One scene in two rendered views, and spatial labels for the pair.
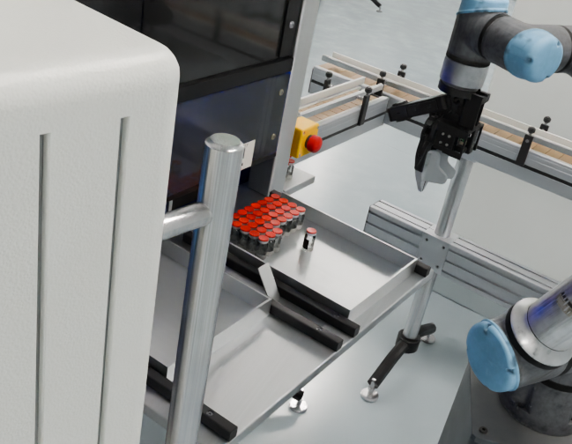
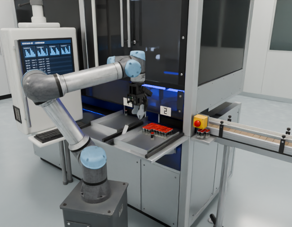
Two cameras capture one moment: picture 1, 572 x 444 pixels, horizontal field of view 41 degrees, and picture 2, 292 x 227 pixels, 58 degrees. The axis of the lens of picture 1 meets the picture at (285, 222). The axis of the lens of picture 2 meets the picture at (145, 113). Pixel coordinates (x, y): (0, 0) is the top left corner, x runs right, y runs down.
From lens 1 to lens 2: 216 cm
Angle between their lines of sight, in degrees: 87
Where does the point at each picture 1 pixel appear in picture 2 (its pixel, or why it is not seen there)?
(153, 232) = (10, 45)
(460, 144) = (132, 100)
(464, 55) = not seen: hidden behind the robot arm
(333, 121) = (253, 138)
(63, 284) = (6, 46)
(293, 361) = (98, 137)
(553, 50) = (109, 61)
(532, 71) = not seen: hidden behind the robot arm
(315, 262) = (145, 140)
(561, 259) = not seen: outside the picture
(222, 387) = (89, 130)
